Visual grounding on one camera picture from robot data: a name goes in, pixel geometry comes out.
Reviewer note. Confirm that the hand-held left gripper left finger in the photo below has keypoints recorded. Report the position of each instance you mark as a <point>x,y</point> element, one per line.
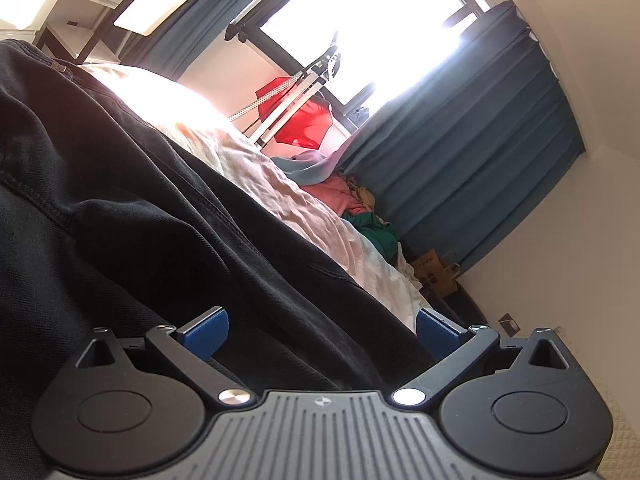
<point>207,334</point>

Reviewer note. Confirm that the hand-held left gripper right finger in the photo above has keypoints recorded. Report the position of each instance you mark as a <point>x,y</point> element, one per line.
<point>437,334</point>

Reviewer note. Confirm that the black pants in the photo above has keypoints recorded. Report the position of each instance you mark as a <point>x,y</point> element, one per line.
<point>125,235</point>

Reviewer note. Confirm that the white clothes drying rack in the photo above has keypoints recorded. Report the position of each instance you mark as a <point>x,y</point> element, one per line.
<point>285,105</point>

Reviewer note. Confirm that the brown paper bag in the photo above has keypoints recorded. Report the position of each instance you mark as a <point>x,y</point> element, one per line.
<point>437,275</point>

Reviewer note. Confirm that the white cloth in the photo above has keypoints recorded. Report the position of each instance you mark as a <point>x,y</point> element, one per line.
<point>407,267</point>

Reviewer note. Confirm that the green cloth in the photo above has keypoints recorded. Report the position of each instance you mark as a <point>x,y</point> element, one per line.
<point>380,232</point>

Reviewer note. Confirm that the beige cloth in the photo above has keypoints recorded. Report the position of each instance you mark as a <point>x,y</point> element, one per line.
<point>362,192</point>

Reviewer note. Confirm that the pink cloth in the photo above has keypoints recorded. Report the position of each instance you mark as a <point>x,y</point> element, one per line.
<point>332,192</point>

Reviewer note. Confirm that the teal curtain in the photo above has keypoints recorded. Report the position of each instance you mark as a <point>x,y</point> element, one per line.
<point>215,5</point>
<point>475,135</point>

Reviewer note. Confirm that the beige quilted mat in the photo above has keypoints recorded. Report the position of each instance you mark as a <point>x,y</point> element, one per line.
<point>625,440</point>

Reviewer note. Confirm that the red garment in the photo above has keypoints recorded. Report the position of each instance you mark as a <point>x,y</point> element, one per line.
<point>305,122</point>

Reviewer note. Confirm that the window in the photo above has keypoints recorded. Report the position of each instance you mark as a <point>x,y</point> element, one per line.
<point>380,25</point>

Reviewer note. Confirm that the wall socket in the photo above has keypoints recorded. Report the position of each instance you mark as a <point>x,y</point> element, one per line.
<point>510,324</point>

